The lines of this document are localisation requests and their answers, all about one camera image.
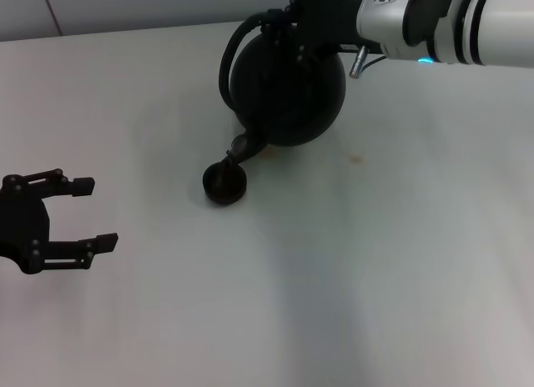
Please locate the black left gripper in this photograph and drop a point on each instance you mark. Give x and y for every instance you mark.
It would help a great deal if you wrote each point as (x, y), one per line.
(21, 224)

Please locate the small black teacup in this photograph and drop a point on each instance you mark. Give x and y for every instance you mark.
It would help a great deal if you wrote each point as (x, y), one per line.
(225, 191)

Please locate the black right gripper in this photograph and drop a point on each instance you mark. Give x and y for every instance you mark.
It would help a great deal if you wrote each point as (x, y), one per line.
(329, 20)

